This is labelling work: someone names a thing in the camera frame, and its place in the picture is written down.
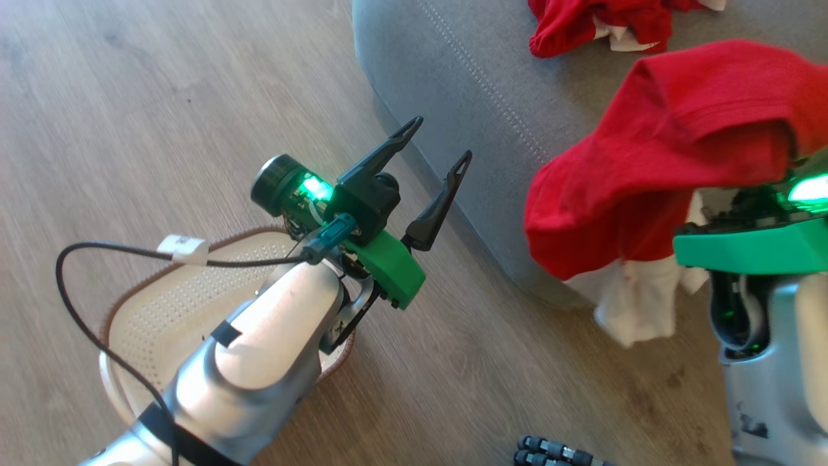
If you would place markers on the beige perforated plastic laundry basket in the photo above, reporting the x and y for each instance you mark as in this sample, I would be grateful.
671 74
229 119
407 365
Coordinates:
168 304

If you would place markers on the black round left wrist camera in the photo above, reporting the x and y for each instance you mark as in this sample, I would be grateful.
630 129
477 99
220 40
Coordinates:
275 184

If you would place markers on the red shorts with white trim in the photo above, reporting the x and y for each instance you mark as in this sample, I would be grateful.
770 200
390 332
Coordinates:
582 26

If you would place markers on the grey fabric sofa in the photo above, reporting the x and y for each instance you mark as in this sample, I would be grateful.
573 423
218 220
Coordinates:
466 65

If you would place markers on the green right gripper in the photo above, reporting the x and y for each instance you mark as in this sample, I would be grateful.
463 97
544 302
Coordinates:
750 249

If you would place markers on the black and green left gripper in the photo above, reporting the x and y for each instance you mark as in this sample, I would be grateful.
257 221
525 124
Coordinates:
365 204

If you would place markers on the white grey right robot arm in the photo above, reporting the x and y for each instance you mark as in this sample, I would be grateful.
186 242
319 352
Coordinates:
776 388

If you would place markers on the grey black roller parts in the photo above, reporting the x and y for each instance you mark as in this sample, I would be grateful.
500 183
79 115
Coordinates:
550 450

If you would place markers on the red and white shirt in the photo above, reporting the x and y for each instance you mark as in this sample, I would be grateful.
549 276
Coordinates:
647 162

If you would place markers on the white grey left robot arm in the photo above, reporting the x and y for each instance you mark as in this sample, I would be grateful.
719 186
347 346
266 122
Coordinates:
272 336

